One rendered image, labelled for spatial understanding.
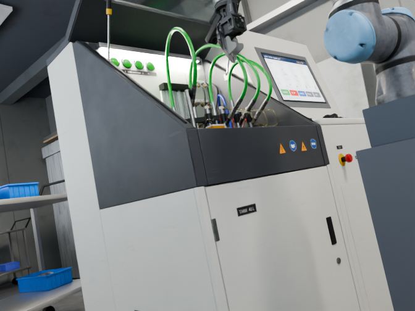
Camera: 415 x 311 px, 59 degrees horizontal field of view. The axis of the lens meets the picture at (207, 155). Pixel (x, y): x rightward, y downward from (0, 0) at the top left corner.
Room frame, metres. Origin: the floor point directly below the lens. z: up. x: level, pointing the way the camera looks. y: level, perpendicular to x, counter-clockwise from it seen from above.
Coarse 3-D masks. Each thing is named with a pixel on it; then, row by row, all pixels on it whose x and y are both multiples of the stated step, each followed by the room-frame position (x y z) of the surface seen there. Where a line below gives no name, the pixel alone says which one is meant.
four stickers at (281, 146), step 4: (292, 140) 1.31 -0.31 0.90; (312, 140) 1.40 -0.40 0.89; (280, 144) 1.26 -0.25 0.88; (292, 144) 1.30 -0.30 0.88; (300, 144) 1.34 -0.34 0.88; (304, 144) 1.36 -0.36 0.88; (312, 144) 1.39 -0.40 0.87; (316, 144) 1.41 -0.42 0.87; (280, 148) 1.25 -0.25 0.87; (284, 148) 1.27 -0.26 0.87; (292, 148) 1.30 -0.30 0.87; (296, 148) 1.32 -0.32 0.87; (304, 148) 1.35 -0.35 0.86; (312, 148) 1.39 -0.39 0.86; (316, 148) 1.41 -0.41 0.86; (280, 152) 1.25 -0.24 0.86; (284, 152) 1.26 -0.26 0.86
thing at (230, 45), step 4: (228, 36) 1.26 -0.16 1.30; (224, 40) 1.27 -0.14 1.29; (228, 40) 1.26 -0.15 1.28; (228, 44) 1.26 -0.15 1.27; (232, 44) 1.25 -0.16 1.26; (236, 44) 1.24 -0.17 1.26; (228, 48) 1.27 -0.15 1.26; (232, 48) 1.26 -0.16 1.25; (224, 52) 1.28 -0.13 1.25; (228, 52) 1.27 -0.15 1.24; (228, 56) 1.27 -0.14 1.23; (232, 60) 1.28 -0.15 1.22
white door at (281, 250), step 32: (224, 192) 1.04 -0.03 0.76; (256, 192) 1.14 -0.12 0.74; (288, 192) 1.25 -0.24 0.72; (320, 192) 1.38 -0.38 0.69; (224, 224) 1.03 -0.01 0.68; (256, 224) 1.12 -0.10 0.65; (288, 224) 1.22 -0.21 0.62; (320, 224) 1.35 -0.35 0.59; (224, 256) 1.01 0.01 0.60; (256, 256) 1.10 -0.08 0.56; (288, 256) 1.20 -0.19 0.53; (320, 256) 1.32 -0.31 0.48; (224, 288) 1.00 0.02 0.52; (256, 288) 1.08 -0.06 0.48; (288, 288) 1.17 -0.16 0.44; (320, 288) 1.29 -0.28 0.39; (352, 288) 1.43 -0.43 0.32
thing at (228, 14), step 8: (232, 0) 1.23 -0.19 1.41; (216, 8) 1.26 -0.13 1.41; (224, 8) 1.26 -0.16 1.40; (232, 8) 1.23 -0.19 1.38; (224, 16) 1.27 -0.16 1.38; (232, 16) 1.23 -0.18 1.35; (240, 16) 1.25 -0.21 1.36; (224, 24) 1.26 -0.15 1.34; (232, 24) 1.23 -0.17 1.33; (240, 24) 1.24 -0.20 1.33; (224, 32) 1.27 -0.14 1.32; (232, 32) 1.25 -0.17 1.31; (240, 32) 1.27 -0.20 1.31
